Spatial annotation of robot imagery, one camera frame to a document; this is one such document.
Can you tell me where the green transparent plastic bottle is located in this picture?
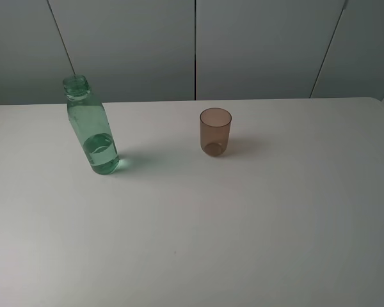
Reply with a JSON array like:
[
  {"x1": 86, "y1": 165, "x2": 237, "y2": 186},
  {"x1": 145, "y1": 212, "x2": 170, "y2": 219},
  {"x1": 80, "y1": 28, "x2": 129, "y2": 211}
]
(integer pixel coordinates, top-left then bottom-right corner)
[{"x1": 63, "y1": 75, "x2": 120, "y2": 175}]

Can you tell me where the pink translucent plastic cup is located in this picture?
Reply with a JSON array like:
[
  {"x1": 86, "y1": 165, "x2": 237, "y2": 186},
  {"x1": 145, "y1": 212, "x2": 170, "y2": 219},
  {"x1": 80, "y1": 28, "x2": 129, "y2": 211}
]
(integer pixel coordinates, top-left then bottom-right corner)
[{"x1": 200, "y1": 107, "x2": 232, "y2": 157}]

